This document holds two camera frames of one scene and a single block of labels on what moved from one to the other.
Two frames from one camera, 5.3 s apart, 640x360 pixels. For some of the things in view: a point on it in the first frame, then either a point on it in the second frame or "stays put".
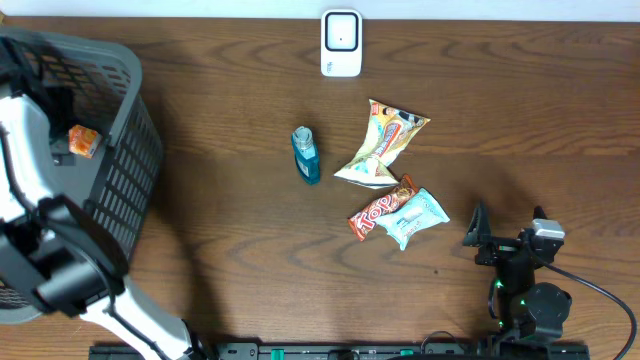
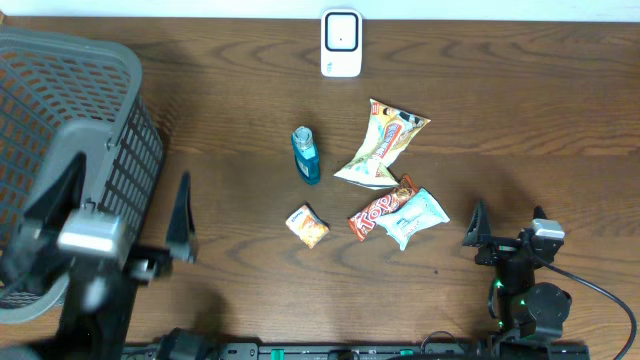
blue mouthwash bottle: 305,155 stays put
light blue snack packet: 422,211 stays put
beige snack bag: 389,131 stays put
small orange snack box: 83,141 to 308,226
